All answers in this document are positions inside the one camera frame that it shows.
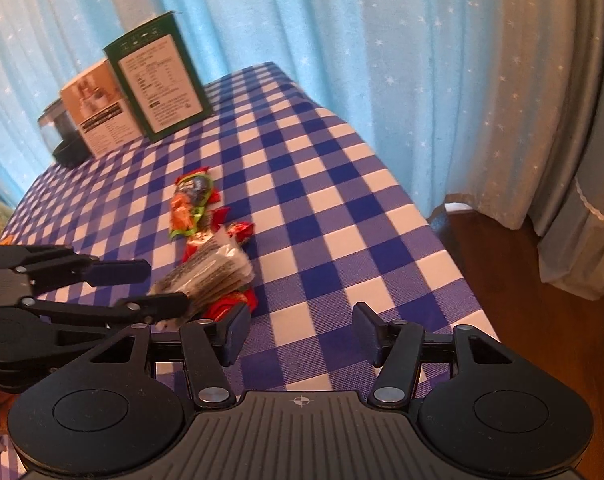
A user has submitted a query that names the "blue star curtain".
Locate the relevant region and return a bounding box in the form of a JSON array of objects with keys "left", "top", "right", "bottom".
[{"left": 0, "top": 0, "right": 604, "bottom": 301}]

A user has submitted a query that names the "blue white checkered tablecloth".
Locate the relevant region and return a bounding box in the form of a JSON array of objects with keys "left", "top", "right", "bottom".
[{"left": 0, "top": 61, "right": 502, "bottom": 480}]

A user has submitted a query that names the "red candy packet gold label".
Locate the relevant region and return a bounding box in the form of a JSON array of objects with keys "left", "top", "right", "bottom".
[{"left": 197, "top": 287, "right": 259, "bottom": 322}]

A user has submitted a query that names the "grey cloth with lace trim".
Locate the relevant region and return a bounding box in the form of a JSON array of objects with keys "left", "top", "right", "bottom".
[{"left": 574, "top": 0, "right": 604, "bottom": 303}]

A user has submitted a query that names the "glass jar with black base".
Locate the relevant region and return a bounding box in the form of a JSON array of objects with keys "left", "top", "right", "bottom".
[{"left": 37, "top": 100, "right": 92, "bottom": 169}]

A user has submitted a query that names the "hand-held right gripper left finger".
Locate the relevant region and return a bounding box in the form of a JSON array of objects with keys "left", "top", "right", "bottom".
[{"left": 77, "top": 304, "right": 253, "bottom": 408}]

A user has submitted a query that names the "green carton box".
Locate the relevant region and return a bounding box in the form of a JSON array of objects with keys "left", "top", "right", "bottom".
[{"left": 103, "top": 10, "right": 215, "bottom": 143}]

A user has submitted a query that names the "orange and white box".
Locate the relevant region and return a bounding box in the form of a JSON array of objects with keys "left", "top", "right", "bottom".
[{"left": 59, "top": 58, "right": 145, "bottom": 158}]

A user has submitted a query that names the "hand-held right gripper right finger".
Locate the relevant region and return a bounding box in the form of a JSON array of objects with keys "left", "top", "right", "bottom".
[{"left": 352, "top": 302, "right": 527, "bottom": 407}]

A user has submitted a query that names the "clear packet of dark snacks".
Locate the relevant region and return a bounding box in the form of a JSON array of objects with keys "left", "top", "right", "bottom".
[{"left": 149, "top": 225, "right": 255, "bottom": 321}]

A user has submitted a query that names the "green orange snack packet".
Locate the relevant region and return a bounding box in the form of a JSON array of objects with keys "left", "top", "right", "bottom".
[{"left": 168, "top": 191, "right": 223, "bottom": 239}]

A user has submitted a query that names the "red white snack packet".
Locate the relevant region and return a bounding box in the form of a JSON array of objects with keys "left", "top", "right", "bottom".
[{"left": 182, "top": 207, "right": 230, "bottom": 263}]

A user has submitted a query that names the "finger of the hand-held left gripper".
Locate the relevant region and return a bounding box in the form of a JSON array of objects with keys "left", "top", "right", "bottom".
[
  {"left": 0, "top": 245, "right": 151, "bottom": 293},
  {"left": 19, "top": 292, "right": 193, "bottom": 348}
]

